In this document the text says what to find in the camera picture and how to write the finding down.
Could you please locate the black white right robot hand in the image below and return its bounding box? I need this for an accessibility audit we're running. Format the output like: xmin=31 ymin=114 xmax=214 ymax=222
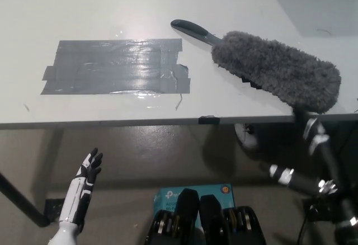
xmin=267 ymin=110 xmax=358 ymax=228

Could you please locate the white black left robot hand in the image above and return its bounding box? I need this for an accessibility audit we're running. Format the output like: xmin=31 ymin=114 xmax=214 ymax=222
xmin=59 ymin=147 xmax=103 ymax=227

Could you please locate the grey fluffy duster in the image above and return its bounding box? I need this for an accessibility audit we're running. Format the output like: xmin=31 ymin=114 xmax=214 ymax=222
xmin=170 ymin=18 xmax=342 ymax=115

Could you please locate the black table leg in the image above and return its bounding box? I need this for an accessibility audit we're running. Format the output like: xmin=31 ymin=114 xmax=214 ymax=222
xmin=0 ymin=172 xmax=51 ymax=228

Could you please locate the white caster wheel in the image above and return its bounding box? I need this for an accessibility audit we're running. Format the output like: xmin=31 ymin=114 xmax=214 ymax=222
xmin=234 ymin=121 xmax=258 ymax=149

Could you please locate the teal router box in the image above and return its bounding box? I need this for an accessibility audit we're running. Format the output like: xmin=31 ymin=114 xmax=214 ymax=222
xmin=152 ymin=183 xmax=234 ymax=221

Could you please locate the grey duct tape patch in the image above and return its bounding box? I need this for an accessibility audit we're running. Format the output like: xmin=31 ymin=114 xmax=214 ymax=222
xmin=40 ymin=38 xmax=192 ymax=96

